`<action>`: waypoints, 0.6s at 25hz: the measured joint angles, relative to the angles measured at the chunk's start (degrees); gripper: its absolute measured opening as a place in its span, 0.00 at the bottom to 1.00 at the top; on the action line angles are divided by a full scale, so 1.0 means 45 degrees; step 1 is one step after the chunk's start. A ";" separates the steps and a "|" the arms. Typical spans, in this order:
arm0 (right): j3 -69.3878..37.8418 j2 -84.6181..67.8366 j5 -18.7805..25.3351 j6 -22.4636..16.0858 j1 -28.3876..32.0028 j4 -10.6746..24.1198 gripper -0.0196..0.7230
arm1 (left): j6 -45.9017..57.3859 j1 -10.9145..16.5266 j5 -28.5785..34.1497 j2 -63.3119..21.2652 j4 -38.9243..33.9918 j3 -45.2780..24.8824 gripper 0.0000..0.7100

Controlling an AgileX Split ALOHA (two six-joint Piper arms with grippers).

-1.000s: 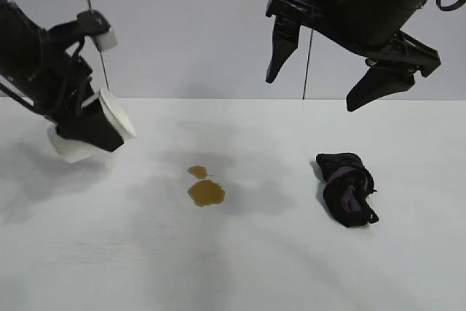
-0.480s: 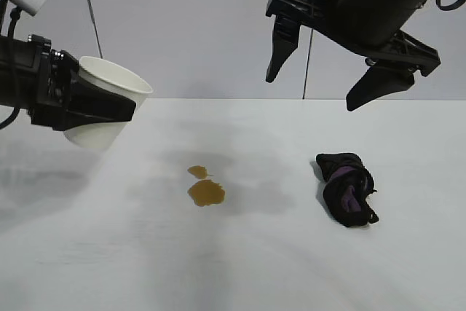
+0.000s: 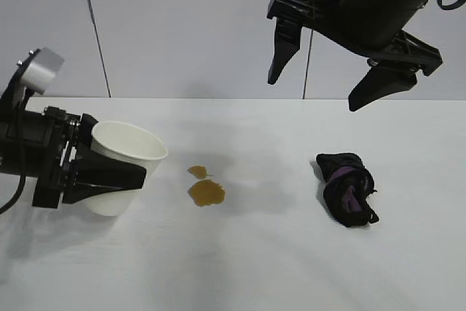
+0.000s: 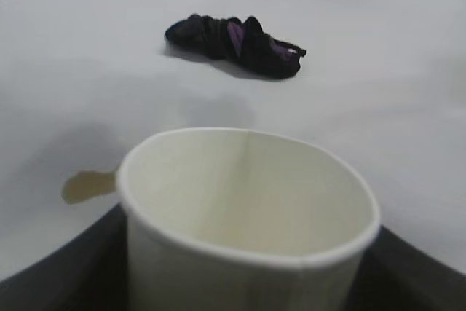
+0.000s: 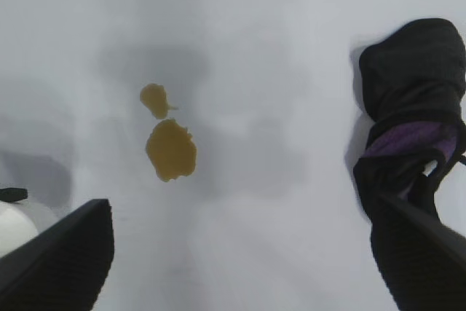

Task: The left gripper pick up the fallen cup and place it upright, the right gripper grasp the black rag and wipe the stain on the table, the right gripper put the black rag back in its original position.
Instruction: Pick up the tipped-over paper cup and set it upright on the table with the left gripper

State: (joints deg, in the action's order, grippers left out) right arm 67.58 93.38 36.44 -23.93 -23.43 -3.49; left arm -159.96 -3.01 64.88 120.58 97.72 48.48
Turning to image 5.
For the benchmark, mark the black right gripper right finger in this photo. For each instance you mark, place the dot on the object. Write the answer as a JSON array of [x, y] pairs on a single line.
[[426, 267]]

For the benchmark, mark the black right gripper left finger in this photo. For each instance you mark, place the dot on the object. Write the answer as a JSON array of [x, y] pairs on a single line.
[[62, 263]]

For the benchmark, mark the small brown liquid spill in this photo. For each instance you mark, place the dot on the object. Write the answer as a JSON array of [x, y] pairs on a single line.
[[154, 98]]

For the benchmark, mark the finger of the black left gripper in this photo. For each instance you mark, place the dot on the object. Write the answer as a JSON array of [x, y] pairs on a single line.
[[12, 194]]

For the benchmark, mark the white paper cup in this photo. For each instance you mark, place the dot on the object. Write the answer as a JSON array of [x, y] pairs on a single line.
[[16, 225]]

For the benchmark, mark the large brown liquid spill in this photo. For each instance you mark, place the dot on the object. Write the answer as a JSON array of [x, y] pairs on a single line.
[[171, 150]]

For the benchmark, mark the black and purple cloth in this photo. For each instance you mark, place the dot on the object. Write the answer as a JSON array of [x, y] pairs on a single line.
[[407, 85]]

